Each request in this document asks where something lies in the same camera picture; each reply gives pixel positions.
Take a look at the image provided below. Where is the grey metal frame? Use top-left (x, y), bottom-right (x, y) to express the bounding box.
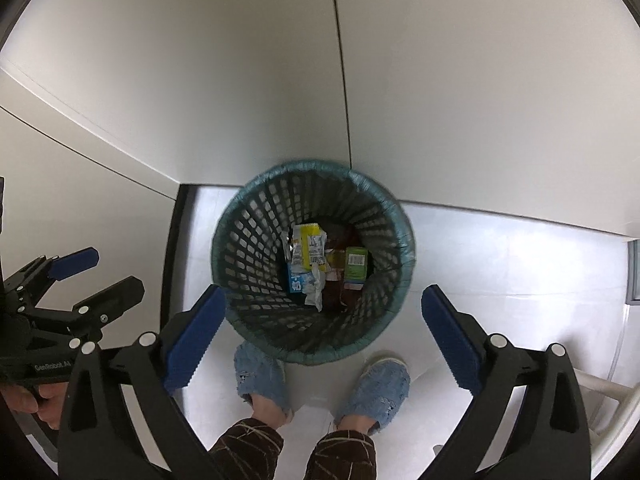
top-left (625, 240), bottom-right (640, 306)

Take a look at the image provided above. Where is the blue denim slipper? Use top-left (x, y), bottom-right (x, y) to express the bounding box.
top-left (234, 342), bottom-right (294, 420)
top-left (334, 355), bottom-right (411, 436)

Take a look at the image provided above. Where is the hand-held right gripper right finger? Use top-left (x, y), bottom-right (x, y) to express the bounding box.
top-left (421, 284), bottom-right (593, 480)

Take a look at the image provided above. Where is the green drink carton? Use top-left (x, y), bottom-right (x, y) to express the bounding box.
top-left (344, 246), bottom-right (370, 281)

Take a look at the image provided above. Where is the white tissue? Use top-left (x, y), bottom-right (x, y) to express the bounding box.
top-left (302, 267), bottom-right (327, 313)

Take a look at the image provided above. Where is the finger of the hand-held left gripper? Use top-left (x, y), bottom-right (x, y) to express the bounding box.
top-left (4, 246), bottom-right (100, 308)
top-left (73, 276), bottom-right (146, 331)

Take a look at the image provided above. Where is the person's left hand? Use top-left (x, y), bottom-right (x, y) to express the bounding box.
top-left (9, 381), bottom-right (68, 431)

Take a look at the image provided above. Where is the white plastic rack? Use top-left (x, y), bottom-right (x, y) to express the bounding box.
top-left (574, 367), bottom-right (640, 480)

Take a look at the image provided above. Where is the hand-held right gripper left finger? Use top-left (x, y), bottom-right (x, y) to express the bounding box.
top-left (57, 284), bottom-right (228, 480)

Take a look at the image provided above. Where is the yellow and silver snack packet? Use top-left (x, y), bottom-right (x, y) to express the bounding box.
top-left (285, 223), bottom-right (328, 271)

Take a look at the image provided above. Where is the blue and white milk carton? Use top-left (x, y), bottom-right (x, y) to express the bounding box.
top-left (287, 260), bottom-right (313, 294)

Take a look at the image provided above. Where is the dark teal plastic waste basket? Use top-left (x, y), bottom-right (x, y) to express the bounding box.
top-left (210, 159), bottom-right (417, 366)

